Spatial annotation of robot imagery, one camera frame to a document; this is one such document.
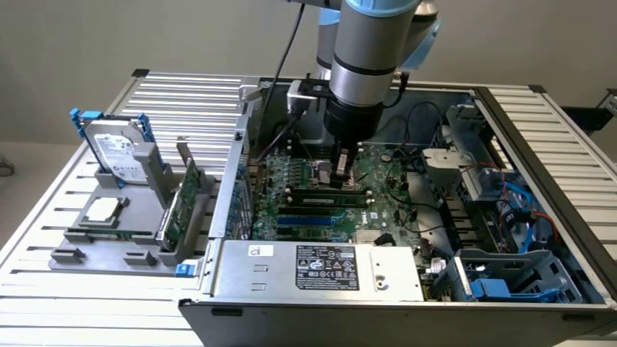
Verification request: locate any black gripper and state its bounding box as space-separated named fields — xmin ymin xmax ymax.
xmin=321 ymin=98 xmax=385 ymax=189

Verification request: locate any green RAM stick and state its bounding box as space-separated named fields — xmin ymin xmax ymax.
xmin=84 ymin=231 xmax=161 ymax=242
xmin=288 ymin=192 xmax=371 ymax=207

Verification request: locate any CPU socket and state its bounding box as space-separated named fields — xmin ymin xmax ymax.
xmin=305 ymin=157 xmax=361 ymax=189

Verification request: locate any green motherboard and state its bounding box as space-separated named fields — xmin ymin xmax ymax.
xmin=239 ymin=139 xmax=437 ymax=247

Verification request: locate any grey drive cage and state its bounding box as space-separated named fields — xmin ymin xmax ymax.
xmin=420 ymin=103 xmax=514 ymax=202

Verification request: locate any black expansion slot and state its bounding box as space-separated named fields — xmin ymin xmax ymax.
xmin=277 ymin=205 xmax=347 ymax=218

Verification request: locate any blue expansion slot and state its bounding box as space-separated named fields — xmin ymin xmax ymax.
xmin=276 ymin=214 xmax=340 ymax=227

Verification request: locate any silver power supply unit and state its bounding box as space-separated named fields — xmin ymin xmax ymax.
xmin=208 ymin=239 xmax=427 ymax=302

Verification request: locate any green graphics card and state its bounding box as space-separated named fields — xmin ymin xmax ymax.
xmin=155 ymin=135 xmax=204 ymax=252

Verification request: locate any metal slat table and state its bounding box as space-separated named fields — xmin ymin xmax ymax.
xmin=0 ymin=69 xmax=617 ymax=347

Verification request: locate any dark background furniture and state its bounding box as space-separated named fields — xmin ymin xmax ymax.
xmin=558 ymin=87 xmax=617 ymax=137

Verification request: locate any silver hard disk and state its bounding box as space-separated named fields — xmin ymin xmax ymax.
xmin=84 ymin=119 xmax=151 ymax=186

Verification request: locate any grey parts rack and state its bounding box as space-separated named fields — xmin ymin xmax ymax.
xmin=49 ymin=141 xmax=219 ymax=269

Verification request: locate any blue bay latch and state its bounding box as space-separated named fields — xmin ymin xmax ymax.
xmin=468 ymin=277 xmax=513 ymax=301

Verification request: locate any grey disk bay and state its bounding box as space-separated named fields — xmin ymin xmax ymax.
xmin=433 ymin=247 xmax=594 ymax=304

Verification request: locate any open black PC case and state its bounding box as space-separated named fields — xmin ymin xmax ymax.
xmin=176 ymin=74 xmax=617 ymax=347

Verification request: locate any silver CPU chip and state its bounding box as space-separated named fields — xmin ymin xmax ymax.
xmin=81 ymin=197 xmax=129 ymax=222

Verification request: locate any black wire loop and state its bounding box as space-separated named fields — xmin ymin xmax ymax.
xmin=383 ymin=100 xmax=441 ymax=160

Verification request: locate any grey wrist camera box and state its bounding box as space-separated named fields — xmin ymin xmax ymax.
xmin=285 ymin=80 xmax=335 ymax=113

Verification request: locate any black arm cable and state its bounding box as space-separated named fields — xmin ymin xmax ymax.
xmin=253 ymin=0 xmax=309 ymax=162

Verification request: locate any blue wire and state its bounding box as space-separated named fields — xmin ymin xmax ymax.
xmin=498 ymin=179 xmax=556 ymax=254

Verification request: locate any red wire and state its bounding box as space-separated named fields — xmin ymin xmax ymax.
xmin=528 ymin=212 xmax=561 ymax=242

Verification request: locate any blue disk bracket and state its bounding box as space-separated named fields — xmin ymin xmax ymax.
xmin=68 ymin=108 xmax=155 ymax=146

